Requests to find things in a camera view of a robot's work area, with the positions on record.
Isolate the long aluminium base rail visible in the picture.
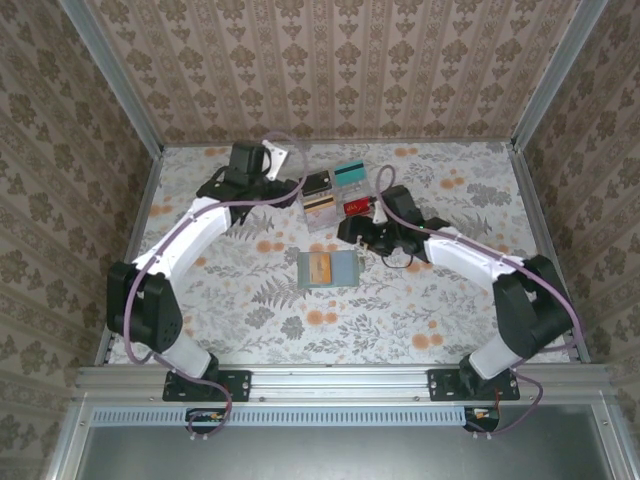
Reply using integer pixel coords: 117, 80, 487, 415
74, 363, 612, 404

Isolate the grey green card holder wallet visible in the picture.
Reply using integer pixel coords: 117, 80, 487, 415
296, 250, 362, 290

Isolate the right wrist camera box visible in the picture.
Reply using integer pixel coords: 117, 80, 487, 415
373, 184, 418, 224

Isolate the aluminium corner post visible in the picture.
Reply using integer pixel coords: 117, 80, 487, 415
510, 0, 610, 151
57, 0, 166, 154

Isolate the aluminium table side rail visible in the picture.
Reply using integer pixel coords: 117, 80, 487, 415
508, 142, 592, 365
93, 147, 165, 366

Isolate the red card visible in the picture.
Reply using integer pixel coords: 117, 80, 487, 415
342, 197, 375, 217

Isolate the teal card with black stripe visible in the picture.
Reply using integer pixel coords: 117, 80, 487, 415
333, 162, 370, 187

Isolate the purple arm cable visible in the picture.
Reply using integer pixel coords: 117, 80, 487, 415
374, 164, 585, 442
122, 130, 308, 442

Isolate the clear acrylic card organizer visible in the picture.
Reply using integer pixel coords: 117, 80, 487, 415
299, 162, 377, 235

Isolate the thin aluminium rear rail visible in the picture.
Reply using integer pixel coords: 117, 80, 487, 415
160, 138, 516, 148

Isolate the gold orange card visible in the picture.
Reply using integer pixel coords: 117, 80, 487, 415
308, 253, 335, 285

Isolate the floral patterned table cover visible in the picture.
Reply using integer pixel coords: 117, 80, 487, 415
107, 141, 575, 367

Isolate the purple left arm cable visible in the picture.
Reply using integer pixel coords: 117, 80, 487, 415
122, 130, 308, 442

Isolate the grey steel sheet panel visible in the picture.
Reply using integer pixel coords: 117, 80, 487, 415
74, 404, 621, 480

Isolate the thin black right gripper cable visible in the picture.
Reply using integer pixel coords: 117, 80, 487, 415
380, 249, 417, 270

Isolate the black connector block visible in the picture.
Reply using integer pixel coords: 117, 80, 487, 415
185, 407, 227, 427
463, 405, 502, 432

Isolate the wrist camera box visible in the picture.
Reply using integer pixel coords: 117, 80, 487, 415
229, 141, 291, 182
373, 184, 418, 224

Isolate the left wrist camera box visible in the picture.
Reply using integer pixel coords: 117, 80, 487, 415
229, 141, 291, 182

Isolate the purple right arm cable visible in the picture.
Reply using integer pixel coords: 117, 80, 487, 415
374, 164, 585, 442

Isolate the grey slotted cable duct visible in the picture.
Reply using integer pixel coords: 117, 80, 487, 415
91, 405, 471, 427

